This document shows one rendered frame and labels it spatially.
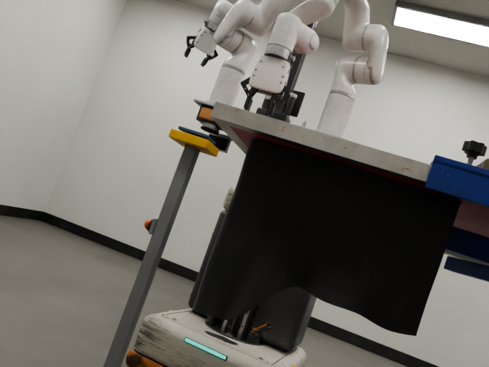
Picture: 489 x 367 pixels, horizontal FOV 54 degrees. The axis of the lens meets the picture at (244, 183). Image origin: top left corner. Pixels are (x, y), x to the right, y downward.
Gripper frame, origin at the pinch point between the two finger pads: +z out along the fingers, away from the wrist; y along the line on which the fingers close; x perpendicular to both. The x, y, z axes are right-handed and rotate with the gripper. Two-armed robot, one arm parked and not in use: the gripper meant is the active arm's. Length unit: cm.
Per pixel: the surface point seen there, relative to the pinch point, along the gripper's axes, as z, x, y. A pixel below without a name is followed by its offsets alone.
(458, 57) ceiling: -188, -354, -77
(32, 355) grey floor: 108, -42, 65
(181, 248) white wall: 83, -378, 135
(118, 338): 77, -9, 20
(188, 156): 18.3, -9.3, 19.0
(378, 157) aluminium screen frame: 10.0, 29.7, -36.0
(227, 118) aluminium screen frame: 11.1, 29.8, -2.1
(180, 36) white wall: -149, -380, 225
